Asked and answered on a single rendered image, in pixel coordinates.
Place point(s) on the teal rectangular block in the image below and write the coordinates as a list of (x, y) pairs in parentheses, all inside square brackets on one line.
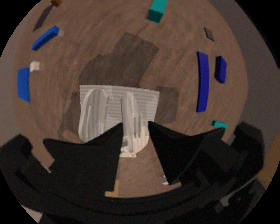
[(157, 10)]

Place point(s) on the teal flat bar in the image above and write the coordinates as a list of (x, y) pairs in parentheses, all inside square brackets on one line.
[(218, 124)]

